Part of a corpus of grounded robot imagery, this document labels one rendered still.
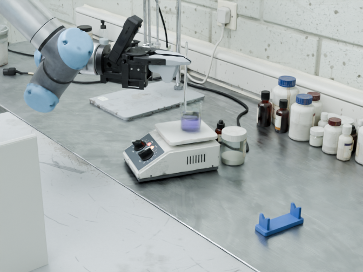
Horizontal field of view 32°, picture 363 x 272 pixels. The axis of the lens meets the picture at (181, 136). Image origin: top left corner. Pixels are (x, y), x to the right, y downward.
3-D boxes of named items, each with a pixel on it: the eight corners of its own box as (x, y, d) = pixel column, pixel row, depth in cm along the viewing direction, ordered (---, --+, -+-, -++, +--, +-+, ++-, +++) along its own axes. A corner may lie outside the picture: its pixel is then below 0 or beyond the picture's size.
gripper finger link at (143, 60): (169, 62, 140) (133, 59, 142) (169, 55, 140) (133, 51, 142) (163, 68, 136) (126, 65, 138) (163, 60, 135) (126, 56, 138)
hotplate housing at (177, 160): (138, 184, 139) (137, 151, 136) (122, 160, 151) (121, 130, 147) (228, 169, 147) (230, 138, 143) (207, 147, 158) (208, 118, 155)
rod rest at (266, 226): (264, 237, 120) (266, 221, 118) (254, 229, 122) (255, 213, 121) (304, 223, 125) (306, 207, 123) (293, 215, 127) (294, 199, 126)
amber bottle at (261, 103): (273, 124, 172) (275, 91, 168) (264, 128, 170) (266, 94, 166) (262, 121, 175) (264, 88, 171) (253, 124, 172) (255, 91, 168)
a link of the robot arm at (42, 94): (33, 77, 130) (52, 42, 137) (15, 103, 138) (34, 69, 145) (66, 96, 133) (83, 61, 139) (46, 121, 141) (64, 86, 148)
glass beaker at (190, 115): (179, 126, 149) (179, 94, 145) (202, 127, 148) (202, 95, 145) (178, 136, 143) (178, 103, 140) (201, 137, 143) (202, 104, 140)
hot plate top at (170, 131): (169, 146, 139) (169, 142, 139) (153, 127, 149) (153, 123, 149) (219, 138, 143) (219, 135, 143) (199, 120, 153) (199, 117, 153)
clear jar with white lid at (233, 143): (222, 167, 148) (223, 136, 145) (219, 156, 153) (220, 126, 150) (247, 166, 148) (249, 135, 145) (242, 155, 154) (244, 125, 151)
